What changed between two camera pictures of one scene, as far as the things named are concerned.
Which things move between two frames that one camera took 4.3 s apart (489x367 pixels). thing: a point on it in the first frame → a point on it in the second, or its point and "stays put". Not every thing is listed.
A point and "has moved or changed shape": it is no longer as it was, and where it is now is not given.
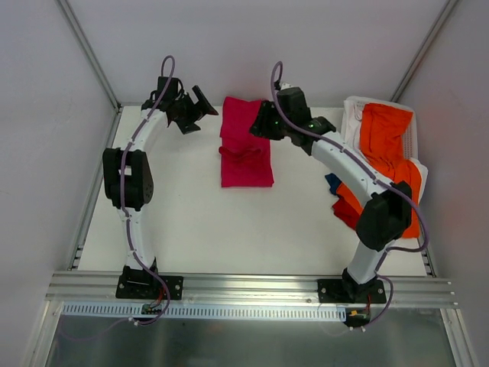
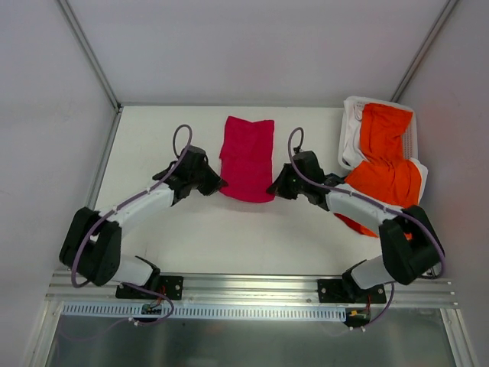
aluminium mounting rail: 230,290 stays put
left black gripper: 187,112 → 208,178
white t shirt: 353,111 stays put
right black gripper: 265,123 → 285,183
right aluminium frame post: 424,49 stays put
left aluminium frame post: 88,53 stays put
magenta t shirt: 246,157 has moved or changed shape
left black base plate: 139,284 stays put
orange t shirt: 381,136 stays put
